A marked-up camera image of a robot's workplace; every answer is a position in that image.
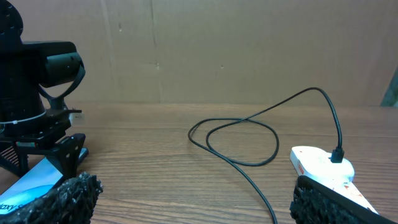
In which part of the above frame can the white usb charger adapter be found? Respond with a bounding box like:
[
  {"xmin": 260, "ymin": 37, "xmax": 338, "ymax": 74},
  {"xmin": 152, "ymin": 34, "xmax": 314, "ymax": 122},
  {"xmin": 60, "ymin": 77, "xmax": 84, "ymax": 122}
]
[{"xmin": 290, "ymin": 146, "xmax": 354, "ymax": 183}]

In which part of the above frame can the black usb charging cable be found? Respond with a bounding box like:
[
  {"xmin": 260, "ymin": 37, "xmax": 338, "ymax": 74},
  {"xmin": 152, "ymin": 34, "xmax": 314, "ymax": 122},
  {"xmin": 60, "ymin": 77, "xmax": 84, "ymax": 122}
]
[{"xmin": 187, "ymin": 87, "xmax": 345, "ymax": 224}]

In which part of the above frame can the Galaxy S24 smartphone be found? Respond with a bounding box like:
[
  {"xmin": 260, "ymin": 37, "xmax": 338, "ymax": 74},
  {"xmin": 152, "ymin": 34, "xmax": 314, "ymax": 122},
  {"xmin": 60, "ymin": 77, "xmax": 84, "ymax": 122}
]
[{"xmin": 0, "ymin": 147, "xmax": 90, "ymax": 215}]

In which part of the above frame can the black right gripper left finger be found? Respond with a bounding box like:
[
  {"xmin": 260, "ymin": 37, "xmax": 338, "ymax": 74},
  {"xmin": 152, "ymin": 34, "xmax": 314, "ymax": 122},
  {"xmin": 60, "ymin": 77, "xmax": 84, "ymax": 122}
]
[{"xmin": 1, "ymin": 172, "xmax": 103, "ymax": 224}]

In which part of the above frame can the white power strip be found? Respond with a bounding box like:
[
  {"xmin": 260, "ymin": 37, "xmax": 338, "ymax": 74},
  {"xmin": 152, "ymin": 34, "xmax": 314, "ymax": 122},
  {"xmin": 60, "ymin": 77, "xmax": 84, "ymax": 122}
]
[{"xmin": 315, "ymin": 180, "xmax": 377, "ymax": 213}]

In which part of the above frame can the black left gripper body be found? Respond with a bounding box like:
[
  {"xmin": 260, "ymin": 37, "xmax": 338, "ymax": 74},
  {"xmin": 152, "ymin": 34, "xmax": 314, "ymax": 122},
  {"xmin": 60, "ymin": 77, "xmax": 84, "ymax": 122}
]
[{"xmin": 1, "ymin": 109, "xmax": 86, "ymax": 179}]

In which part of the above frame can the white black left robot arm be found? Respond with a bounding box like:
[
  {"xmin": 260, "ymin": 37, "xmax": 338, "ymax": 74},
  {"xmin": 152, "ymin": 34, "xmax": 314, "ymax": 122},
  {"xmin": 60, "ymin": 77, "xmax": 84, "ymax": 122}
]
[{"xmin": 1, "ymin": 0, "xmax": 85, "ymax": 179}]

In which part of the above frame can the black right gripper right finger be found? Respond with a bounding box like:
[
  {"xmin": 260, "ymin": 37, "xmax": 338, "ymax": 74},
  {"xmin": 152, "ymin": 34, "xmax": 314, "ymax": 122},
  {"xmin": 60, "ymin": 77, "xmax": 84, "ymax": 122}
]
[{"xmin": 290, "ymin": 175, "xmax": 397, "ymax": 224}]

